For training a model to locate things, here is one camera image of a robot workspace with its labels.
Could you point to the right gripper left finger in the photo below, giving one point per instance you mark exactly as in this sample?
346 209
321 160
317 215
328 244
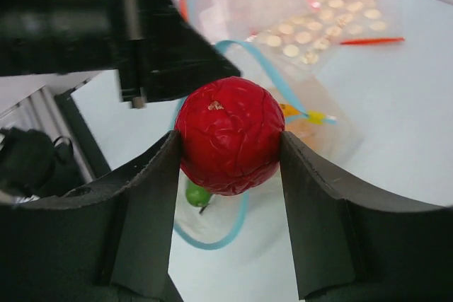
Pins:
109 240

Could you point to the pile of spare zip bags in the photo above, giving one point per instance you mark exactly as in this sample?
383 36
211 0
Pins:
301 32

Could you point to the clear blue-zipper bag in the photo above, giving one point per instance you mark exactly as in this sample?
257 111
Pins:
323 127

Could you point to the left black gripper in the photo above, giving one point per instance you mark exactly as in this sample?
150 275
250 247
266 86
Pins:
156 54

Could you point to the green pear toy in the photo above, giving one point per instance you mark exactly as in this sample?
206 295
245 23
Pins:
196 195

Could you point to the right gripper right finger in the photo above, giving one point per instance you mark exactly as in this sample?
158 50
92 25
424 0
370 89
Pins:
352 241

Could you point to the orange ginger toy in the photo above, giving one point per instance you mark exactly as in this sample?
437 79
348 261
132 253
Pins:
289 111

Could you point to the red strawberry toy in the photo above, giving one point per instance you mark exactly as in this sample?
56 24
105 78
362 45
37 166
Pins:
230 131

